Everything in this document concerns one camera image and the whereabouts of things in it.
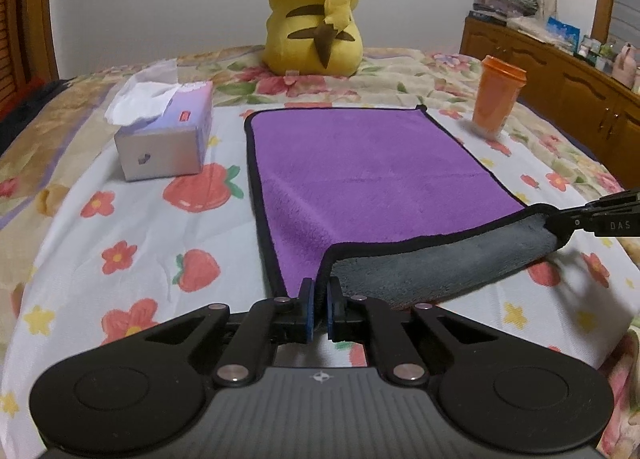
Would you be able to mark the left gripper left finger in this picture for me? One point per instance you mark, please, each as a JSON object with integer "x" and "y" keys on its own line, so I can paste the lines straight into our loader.
{"x": 252, "y": 339}

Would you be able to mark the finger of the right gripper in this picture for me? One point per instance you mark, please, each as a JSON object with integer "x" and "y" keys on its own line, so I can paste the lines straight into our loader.
{"x": 615, "y": 215}

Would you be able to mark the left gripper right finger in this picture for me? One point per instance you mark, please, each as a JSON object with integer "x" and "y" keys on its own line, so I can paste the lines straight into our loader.
{"x": 374, "y": 325}

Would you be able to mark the purple and grey towel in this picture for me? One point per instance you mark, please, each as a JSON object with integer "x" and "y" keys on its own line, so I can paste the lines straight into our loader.
{"x": 386, "y": 203}

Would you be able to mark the wooden sideboard cabinet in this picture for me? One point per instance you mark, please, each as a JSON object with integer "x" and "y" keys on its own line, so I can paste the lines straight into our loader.
{"x": 589, "y": 107}

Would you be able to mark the pink kettle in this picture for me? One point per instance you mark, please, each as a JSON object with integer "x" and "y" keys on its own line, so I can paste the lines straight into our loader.
{"x": 625, "y": 66}

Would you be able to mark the white fruit print cloth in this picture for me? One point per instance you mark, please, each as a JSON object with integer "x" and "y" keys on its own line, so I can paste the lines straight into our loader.
{"x": 122, "y": 256}

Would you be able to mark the orange plastic cup with lid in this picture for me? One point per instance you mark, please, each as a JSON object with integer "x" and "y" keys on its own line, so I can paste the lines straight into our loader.
{"x": 500, "y": 85}

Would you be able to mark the blue white packet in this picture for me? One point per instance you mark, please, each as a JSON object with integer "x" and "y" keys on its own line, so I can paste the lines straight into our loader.
{"x": 565, "y": 36}

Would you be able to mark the pink tissue box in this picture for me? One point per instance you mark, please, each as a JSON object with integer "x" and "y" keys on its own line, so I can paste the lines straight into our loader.
{"x": 162, "y": 129}

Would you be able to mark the yellow Pikachu plush toy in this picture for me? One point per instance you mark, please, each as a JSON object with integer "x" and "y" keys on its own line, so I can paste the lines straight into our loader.
{"x": 313, "y": 37}

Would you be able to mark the floral bed blanket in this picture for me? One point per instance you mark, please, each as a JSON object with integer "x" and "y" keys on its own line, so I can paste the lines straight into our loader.
{"x": 68, "y": 133}

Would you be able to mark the wooden slatted wardrobe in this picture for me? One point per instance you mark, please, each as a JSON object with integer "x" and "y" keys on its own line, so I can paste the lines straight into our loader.
{"x": 27, "y": 52}

